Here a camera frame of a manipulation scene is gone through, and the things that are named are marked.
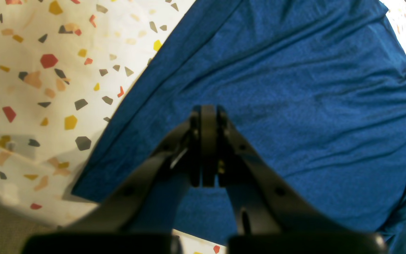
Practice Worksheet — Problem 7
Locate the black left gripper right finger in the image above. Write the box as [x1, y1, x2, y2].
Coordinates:
[202, 105, 388, 254]

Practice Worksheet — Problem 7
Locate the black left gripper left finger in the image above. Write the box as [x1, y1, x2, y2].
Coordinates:
[22, 106, 203, 254]

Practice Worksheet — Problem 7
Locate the blue t-shirt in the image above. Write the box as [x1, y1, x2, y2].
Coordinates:
[72, 0, 406, 254]

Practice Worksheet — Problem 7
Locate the terrazzo patterned tablecloth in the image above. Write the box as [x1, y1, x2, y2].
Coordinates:
[0, 0, 406, 254]

